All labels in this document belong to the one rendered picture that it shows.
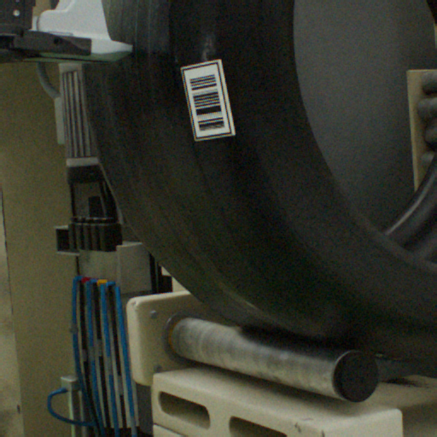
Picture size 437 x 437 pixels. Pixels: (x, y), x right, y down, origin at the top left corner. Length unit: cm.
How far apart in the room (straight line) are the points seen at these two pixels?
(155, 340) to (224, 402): 18
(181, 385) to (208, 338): 6
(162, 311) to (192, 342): 7
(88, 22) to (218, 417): 42
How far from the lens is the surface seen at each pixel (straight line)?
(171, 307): 130
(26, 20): 95
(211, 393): 118
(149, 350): 129
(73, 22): 97
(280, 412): 106
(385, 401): 136
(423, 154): 165
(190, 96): 93
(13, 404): 164
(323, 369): 102
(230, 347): 117
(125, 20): 103
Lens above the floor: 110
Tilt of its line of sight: 3 degrees down
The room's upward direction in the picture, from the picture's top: 4 degrees counter-clockwise
